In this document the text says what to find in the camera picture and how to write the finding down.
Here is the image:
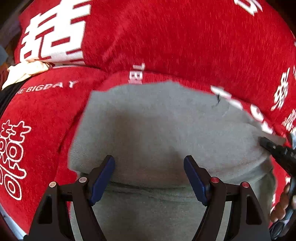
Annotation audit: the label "right hand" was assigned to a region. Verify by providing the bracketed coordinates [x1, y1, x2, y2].
[270, 183, 290, 223]

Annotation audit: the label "grey clothes pile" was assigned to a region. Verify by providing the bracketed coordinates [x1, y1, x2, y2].
[1, 20, 21, 65]

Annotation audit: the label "red blanket white lettering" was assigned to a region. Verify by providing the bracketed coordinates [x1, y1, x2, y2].
[1, 67, 288, 232]

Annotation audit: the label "red pillow white characters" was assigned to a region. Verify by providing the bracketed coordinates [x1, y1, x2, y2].
[15, 1, 295, 135]

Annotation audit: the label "grey small sweater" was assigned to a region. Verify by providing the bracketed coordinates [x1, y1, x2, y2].
[68, 82, 275, 240]

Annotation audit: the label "cream cloth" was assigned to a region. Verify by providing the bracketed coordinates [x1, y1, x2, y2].
[2, 60, 53, 90]

